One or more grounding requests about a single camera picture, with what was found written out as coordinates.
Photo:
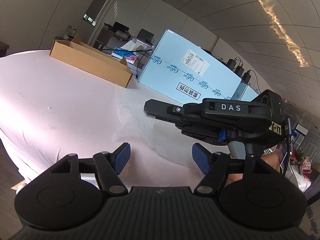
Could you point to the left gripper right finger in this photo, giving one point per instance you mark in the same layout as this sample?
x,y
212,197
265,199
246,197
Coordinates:
x,y
216,167

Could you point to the blue tissue box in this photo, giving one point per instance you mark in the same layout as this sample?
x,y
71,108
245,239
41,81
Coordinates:
x,y
129,55

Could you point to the black power adapter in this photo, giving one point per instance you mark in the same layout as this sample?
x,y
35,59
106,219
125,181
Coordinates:
x,y
246,77
239,70
231,63

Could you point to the open brown cardboard box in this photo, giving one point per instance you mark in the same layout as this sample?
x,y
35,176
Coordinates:
x,y
84,57

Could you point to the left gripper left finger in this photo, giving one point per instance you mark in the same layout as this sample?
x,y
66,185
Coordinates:
x,y
106,168

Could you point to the large light blue carton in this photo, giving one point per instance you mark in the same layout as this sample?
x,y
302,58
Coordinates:
x,y
186,73

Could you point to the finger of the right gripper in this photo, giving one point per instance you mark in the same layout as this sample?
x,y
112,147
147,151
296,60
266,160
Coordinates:
x,y
163,111

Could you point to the person's right hand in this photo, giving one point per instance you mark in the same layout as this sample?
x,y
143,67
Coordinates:
x,y
272,159

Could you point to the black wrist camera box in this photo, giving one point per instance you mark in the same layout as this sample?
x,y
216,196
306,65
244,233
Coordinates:
x,y
274,101

